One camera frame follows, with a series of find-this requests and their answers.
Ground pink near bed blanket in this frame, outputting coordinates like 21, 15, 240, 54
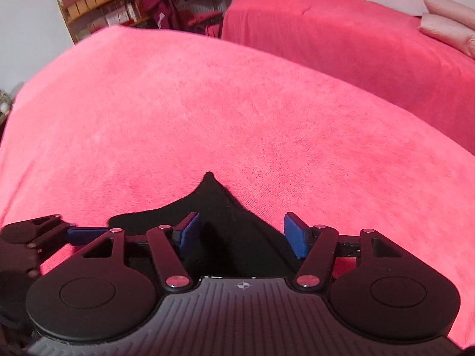
1, 27, 474, 346

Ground pink pillow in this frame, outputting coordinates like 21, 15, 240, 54
423, 0, 475, 30
419, 14, 474, 59

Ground red far bed cover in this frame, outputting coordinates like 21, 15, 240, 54
222, 0, 474, 151

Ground lower pink pillow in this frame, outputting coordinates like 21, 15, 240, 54
419, 14, 474, 59

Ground wooden shelf with boxes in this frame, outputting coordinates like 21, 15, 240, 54
57, 0, 151, 43

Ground upper pink pillow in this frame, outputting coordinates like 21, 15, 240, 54
423, 0, 475, 30

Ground black knit pants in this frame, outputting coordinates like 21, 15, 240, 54
108, 172, 302, 281

